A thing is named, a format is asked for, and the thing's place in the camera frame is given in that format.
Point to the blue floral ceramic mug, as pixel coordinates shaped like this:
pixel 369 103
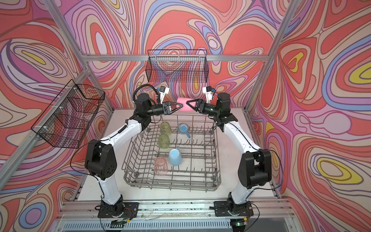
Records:
pixel 183 128

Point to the black wire basket wall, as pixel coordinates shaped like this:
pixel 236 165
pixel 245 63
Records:
pixel 177 65
pixel 71 119

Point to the black wire basket back wall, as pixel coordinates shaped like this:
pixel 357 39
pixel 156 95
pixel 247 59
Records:
pixel 177 65

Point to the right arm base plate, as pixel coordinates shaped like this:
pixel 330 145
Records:
pixel 228 208

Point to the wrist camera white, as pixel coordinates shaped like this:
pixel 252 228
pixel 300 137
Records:
pixel 209 92
pixel 163 90

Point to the black wire basket left wall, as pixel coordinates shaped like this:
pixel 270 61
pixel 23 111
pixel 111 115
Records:
pixel 71 119

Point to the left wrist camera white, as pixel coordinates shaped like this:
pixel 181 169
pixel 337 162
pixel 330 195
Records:
pixel 163 90

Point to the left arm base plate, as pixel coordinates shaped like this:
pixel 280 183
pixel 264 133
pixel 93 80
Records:
pixel 127 210

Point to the pink plastic cup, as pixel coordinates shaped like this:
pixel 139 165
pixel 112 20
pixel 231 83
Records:
pixel 186 107

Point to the light blue mug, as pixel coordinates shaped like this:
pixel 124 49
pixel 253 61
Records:
pixel 175 156

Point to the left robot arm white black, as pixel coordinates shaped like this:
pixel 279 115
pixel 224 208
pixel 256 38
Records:
pixel 101 160

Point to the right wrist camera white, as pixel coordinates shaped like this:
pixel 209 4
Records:
pixel 209 92

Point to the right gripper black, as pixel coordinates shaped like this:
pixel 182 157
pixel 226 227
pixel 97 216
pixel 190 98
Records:
pixel 198 103

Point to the grey wire dish rack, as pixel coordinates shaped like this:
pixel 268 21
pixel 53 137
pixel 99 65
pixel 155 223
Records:
pixel 199 170

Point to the clear pink glass cup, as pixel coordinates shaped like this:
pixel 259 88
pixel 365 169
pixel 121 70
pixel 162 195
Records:
pixel 160 166

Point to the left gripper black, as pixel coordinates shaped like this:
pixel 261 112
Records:
pixel 175 110

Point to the green glass cup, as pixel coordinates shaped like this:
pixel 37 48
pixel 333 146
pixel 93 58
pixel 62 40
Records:
pixel 164 141
pixel 165 128

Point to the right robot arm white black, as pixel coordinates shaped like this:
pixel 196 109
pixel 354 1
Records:
pixel 255 168

